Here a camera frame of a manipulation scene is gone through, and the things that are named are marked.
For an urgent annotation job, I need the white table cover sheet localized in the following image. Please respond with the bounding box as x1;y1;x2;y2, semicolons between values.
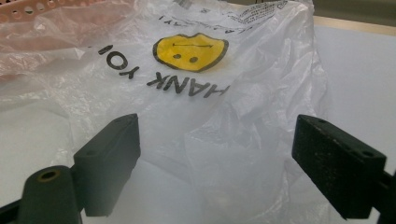
0;24;396;224

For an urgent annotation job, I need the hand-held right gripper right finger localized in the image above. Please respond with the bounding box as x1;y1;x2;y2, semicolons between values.
291;114;387;220

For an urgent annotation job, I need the pink plastic basket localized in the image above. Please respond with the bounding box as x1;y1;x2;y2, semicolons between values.
0;0;106;82

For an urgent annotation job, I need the clear plastic bag yellow face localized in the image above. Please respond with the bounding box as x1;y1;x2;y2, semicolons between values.
0;0;332;224

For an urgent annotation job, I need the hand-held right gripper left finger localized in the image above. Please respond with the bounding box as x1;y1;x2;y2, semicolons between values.
73;113;141;217

